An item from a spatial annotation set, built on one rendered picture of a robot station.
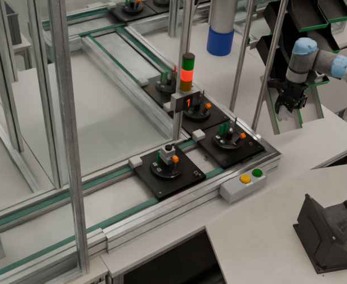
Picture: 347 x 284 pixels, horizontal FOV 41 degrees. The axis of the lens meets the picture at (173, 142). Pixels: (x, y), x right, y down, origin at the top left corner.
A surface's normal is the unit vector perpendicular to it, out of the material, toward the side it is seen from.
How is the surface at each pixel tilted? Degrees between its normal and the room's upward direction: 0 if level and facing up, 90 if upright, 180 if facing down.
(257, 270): 0
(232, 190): 0
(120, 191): 0
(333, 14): 25
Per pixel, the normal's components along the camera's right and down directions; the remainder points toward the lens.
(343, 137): 0.07, -0.74
